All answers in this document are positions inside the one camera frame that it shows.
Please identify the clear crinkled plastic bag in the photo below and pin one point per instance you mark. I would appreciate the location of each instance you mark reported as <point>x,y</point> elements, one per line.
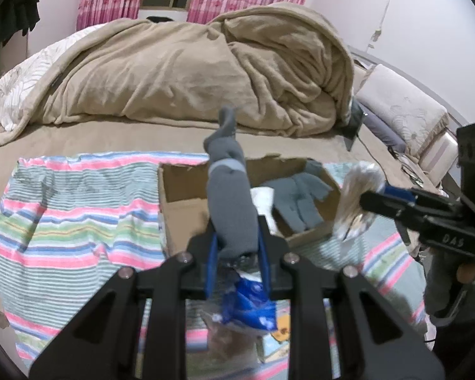
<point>356,202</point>

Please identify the blue plastic packet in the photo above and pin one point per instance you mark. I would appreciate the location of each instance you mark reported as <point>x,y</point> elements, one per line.
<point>249,304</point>

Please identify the beige fleece blanket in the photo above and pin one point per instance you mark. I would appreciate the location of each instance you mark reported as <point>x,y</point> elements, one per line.
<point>190,67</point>

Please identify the yellow printed card box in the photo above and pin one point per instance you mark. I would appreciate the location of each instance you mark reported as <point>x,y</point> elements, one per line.
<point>279,336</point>

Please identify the grey bed headboard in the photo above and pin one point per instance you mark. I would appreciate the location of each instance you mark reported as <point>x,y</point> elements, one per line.
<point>427,83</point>

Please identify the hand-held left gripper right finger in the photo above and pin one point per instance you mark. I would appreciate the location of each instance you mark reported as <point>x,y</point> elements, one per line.
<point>263,255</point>

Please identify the cardboard box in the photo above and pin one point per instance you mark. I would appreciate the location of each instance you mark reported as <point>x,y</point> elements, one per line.
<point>182,202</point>

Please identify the white floral quilt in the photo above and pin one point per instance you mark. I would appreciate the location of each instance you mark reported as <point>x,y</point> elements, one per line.
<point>19,75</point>

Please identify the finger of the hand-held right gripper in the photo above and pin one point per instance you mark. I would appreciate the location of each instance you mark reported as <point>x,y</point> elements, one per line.
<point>388,206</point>
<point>399,193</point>

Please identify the striped towel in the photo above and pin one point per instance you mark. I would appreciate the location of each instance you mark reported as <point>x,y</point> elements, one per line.
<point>71,221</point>

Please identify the person's right forearm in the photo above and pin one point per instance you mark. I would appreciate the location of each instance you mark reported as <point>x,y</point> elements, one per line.
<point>447,289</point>

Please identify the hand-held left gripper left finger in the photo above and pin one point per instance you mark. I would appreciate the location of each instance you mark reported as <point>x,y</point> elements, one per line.
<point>210,263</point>

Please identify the dark hanging clothes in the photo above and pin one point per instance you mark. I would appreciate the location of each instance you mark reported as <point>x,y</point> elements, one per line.
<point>8,12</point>

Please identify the white plastic packet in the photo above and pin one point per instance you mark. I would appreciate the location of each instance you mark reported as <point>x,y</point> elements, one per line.
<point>263,202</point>

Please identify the grey knit glove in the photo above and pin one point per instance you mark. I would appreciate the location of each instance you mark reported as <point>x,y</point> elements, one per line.
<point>297,196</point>
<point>229,206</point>

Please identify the grey striped pillow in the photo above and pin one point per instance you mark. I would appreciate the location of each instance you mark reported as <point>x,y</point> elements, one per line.
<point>439,154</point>

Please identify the beige embroidered pillow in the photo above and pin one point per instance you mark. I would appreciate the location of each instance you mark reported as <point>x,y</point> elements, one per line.
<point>403,105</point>

